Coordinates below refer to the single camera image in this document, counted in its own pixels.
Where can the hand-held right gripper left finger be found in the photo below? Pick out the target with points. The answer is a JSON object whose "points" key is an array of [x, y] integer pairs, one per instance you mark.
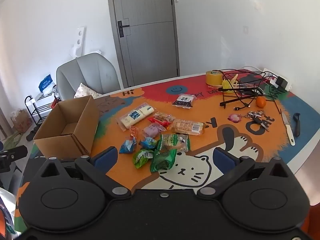
{"points": [[106, 158]]}

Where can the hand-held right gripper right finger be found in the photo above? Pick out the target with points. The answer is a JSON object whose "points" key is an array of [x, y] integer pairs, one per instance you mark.
{"points": [[222, 158]]}

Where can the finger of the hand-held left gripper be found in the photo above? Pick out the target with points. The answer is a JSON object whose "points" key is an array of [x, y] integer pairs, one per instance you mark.
{"points": [[15, 153]]}

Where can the blue snack packet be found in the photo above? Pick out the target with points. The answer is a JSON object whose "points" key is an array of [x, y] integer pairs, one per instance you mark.
{"points": [[127, 147], [148, 143]]}

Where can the cardboard box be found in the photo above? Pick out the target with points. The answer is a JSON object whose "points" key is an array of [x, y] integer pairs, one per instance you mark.
{"points": [[82, 120]]}

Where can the black sesame cake packet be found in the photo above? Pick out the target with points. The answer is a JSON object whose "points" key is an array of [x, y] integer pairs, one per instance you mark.
{"points": [[183, 100]]}

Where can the green floor mat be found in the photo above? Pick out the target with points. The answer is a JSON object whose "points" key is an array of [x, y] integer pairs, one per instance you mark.
{"points": [[12, 141]]}

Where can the dark slipper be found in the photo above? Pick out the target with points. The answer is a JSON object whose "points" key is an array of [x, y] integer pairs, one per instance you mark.
{"points": [[31, 135]]}

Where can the brown box on floor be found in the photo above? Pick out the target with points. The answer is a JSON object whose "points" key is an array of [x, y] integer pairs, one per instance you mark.
{"points": [[21, 121]]}

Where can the small green snack packet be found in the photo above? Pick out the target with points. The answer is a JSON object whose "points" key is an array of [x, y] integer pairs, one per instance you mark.
{"points": [[142, 158]]}

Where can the small orange snack packet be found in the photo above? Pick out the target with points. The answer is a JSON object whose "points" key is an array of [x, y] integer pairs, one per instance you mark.
{"points": [[133, 132]]}

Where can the beige bread packet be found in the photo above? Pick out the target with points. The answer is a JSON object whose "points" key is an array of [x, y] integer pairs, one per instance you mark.
{"points": [[187, 127]]}

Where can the green and white snack packet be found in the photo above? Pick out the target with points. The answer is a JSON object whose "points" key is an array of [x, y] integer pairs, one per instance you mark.
{"points": [[175, 141]]}

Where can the black shoe rack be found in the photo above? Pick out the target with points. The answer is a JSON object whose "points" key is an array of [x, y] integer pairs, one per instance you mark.
{"points": [[37, 107]]}

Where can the long white snack packet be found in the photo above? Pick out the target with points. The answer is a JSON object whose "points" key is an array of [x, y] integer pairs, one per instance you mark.
{"points": [[135, 116]]}

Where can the white plastic bag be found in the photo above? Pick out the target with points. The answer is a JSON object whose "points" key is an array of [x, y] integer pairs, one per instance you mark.
{"points": [[6, 205]]}

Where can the bunch of keys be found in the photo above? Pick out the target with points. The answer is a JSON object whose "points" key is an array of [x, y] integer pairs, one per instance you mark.
{"points": [[257, 118]]}

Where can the purple snack packet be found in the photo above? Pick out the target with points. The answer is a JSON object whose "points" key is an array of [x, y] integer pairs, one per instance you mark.
{"points": [[153, 130]]}

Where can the printed cat table mat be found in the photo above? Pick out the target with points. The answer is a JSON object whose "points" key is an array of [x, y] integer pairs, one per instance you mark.
{"points": [[205, 105]]}

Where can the dark green snack packet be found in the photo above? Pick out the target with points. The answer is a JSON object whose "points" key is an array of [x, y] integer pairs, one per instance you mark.
{"points": [[163, 161]]}

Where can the red snack packet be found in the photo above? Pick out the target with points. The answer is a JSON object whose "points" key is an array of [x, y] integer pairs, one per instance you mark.
{"points": [[157, 122]]}

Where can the red item on rack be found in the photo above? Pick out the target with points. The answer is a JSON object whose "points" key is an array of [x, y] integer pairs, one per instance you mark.
{"points": [[55, 103]]}

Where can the orange fruit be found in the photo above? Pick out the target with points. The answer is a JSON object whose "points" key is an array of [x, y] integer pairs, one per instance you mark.
{"points": [[260, 102]]}

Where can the white dotted pillow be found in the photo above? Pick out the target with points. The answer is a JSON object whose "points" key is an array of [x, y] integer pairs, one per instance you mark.
{"points": [[85, 91]]}

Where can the clear nut bar packet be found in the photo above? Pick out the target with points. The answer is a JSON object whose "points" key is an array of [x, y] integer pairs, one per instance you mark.
{"points": [[164, 116]]}

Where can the blue plastic bag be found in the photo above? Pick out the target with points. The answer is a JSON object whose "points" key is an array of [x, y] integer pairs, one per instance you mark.
{"points": [[46, 83]]}

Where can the yellow tape roll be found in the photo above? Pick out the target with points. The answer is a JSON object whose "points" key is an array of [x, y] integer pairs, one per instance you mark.
{"points": [[213, 78]]}

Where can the pale yellow hair clip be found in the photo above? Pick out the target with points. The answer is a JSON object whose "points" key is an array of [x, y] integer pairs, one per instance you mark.
{"points": [[234, 78]]}

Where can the black peeler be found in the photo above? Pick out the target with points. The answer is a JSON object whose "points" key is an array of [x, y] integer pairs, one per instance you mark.
{"points": [[296, 125]]}

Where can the grey chair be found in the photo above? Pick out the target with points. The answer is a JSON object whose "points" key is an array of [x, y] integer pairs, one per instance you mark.
{"points": [[92, 72]]}

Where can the black charger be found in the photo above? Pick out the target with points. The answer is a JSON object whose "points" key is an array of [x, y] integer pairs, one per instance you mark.
{"points": [[282, 82]]}

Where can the white power strip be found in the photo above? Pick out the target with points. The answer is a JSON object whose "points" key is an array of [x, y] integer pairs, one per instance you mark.
{"points": [[290, 86]]}

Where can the white foam board with holes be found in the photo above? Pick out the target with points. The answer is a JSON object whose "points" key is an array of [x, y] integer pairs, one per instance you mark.
{"points": [[78, 42]]}

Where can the grey door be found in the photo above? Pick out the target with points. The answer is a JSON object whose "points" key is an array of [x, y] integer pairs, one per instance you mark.
{"points": [[150, 42]]}

